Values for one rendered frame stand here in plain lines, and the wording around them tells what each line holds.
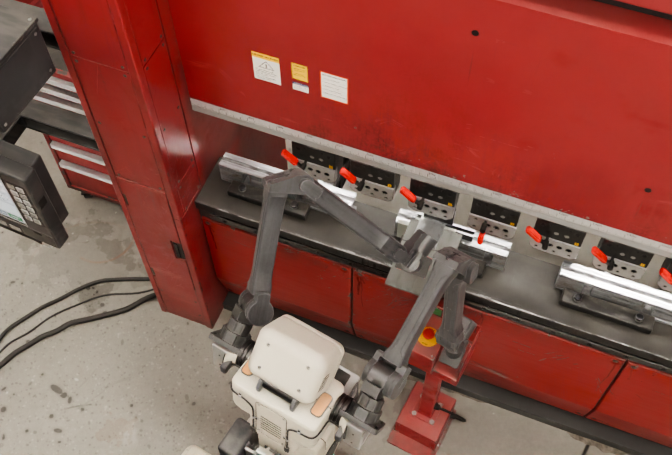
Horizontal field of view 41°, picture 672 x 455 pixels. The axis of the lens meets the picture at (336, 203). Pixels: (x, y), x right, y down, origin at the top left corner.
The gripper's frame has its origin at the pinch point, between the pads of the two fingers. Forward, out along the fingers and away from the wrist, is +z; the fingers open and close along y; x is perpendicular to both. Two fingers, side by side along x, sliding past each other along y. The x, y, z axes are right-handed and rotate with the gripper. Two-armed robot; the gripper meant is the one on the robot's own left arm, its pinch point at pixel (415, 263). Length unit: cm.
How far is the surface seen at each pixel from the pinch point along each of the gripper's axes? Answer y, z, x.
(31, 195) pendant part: 98, -65, 18
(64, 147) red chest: 163, 64, 6
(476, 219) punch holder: -13.5, -4.1, -19.6
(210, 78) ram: 76, -29, -32
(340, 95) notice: 33, -39, -38
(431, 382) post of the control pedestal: -16, 42, 39
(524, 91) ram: -16, -59, -51
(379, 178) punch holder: 19.2, -8.2, -21.4
